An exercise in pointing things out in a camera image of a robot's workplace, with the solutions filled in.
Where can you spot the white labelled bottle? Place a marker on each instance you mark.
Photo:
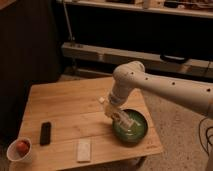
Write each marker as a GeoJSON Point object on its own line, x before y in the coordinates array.
{"type": "Point", "coordinates": [126, 123]}

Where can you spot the red apple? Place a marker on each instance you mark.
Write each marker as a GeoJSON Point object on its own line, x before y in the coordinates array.
{"type": "Point", "coordinates": [22, 148]}

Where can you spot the black remote control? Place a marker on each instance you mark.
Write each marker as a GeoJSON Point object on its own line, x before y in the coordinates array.
{"type": "Point", "coordinates": [45, 134]}

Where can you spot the grey metal shelf rack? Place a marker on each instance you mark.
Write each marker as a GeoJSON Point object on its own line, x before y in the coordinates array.
{"type": "Point", "coordinates": [98, 33]}

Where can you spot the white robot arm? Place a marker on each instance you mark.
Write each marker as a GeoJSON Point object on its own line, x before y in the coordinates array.
{"type": "Point", "coordinates": [194, 95]}

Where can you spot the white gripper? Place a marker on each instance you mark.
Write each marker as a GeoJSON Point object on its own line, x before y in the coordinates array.
{"type": "Point", "coordinates": [112, 111]}

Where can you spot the green ceramic bowl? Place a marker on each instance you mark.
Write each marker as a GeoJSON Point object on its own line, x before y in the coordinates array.
{"type": "Point", "coordinates": [136, 132]}

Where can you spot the wooden table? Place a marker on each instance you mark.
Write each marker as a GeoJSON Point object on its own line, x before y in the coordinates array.
{"type": "Point", "coordinates": [74, 112]}

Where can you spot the black handle on shelf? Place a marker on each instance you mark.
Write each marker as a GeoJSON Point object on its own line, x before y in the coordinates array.
{"type": "Point", "coordinates": [173, 59]}

